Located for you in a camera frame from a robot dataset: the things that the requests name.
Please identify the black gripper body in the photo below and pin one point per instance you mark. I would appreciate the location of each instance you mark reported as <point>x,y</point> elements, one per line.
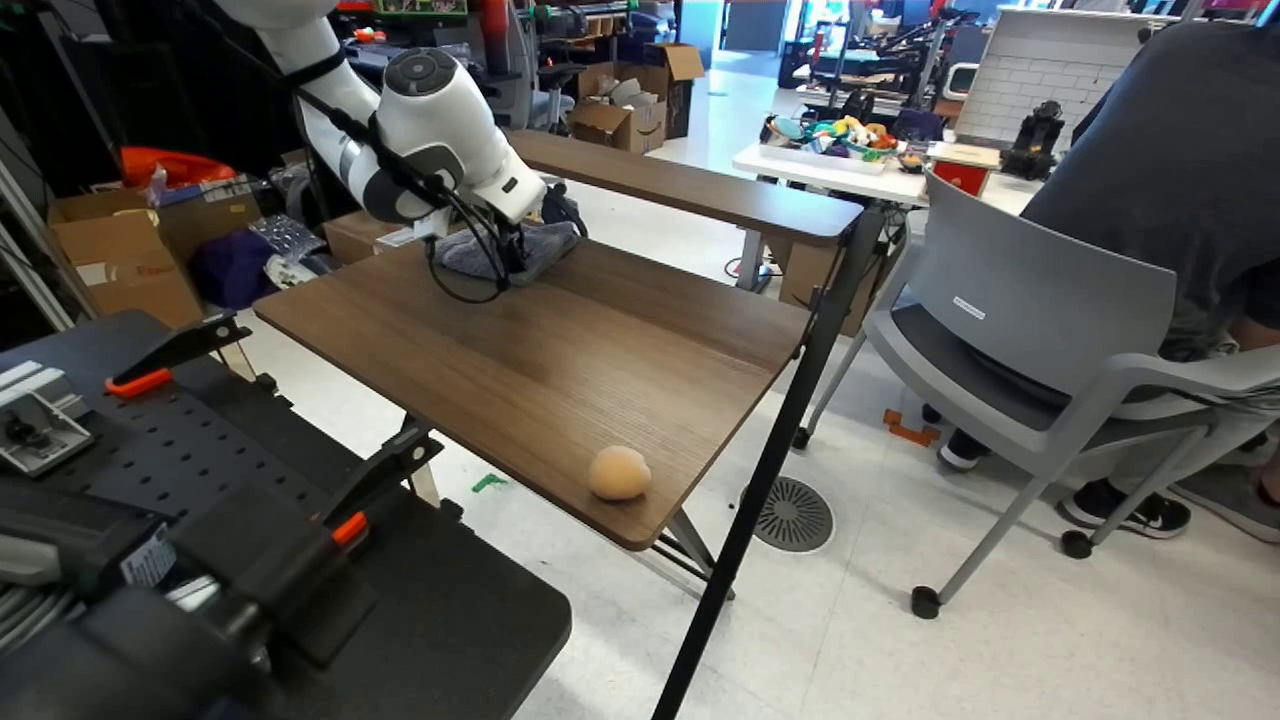
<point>490,242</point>

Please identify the grey towel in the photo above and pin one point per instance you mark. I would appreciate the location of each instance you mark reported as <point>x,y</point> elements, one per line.
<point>545,250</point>

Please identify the tan round plush toy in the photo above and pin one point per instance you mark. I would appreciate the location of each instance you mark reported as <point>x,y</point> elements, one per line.
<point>623,473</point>

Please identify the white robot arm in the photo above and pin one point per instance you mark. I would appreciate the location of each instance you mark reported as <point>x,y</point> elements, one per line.
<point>444,114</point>

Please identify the colourful toy pile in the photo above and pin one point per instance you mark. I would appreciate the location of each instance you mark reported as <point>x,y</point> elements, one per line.
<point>840,134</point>

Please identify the dark blue bag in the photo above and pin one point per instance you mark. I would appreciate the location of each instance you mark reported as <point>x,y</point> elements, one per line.
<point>560,205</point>

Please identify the small cardboard box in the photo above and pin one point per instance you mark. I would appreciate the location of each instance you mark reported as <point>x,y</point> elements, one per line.
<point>352,242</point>

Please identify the open cardboard box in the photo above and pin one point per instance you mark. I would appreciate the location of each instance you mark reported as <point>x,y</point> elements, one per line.
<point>682,64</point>
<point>612,124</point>

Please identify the white game controller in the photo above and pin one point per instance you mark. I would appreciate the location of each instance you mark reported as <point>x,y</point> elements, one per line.
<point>291,274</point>

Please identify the purple bag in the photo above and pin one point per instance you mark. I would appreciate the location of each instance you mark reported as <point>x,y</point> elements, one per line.
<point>225,267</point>

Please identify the plain cardboard box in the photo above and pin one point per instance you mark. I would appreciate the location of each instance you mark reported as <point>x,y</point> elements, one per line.
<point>806,267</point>

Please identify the orange black bar clamp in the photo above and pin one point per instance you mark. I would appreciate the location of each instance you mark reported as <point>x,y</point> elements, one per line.
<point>134,385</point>
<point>350,531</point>

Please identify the orange fabric item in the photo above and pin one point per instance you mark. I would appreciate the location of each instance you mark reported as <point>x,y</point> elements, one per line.
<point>166,165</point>

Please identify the black metal pole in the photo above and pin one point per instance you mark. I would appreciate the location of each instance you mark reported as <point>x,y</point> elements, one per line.
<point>787,403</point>

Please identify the white table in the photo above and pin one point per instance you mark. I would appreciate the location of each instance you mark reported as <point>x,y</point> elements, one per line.
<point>826,171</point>

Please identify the large cardboard box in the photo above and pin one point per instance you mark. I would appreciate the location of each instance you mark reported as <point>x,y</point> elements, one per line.
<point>113,261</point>

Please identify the round floor drain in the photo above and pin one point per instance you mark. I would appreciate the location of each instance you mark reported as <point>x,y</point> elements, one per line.
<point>794,513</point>

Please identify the red box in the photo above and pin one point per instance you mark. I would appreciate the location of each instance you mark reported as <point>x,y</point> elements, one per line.
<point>963,171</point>

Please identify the photo card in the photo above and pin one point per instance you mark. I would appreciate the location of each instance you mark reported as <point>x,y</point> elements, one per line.
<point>38,432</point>

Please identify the grey office chair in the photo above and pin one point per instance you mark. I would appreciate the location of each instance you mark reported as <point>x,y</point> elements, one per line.
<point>1040,286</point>

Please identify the black desk object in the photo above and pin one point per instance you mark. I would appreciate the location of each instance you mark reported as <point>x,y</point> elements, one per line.
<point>1035,142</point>

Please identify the whiteboard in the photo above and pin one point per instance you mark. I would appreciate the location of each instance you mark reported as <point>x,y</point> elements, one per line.
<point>1055,64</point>

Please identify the seated person grey shirt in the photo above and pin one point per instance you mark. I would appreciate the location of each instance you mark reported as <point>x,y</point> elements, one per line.
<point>1174,163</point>

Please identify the table leg frame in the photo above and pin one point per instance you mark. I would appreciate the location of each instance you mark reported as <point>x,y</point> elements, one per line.
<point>687,546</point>

